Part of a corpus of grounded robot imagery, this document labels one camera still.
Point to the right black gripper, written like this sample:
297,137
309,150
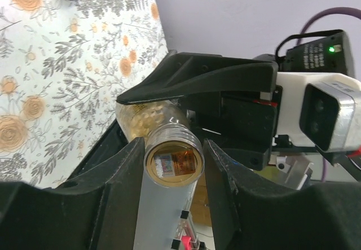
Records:
241,123

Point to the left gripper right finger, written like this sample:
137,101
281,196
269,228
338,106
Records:
251,212

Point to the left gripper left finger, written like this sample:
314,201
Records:
97,209

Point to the orange pill bottle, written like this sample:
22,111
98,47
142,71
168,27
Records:
173,154

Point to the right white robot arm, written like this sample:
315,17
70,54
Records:
325,52

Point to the floral table mat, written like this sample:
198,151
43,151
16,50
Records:
63,64

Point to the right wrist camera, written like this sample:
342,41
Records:
321,110

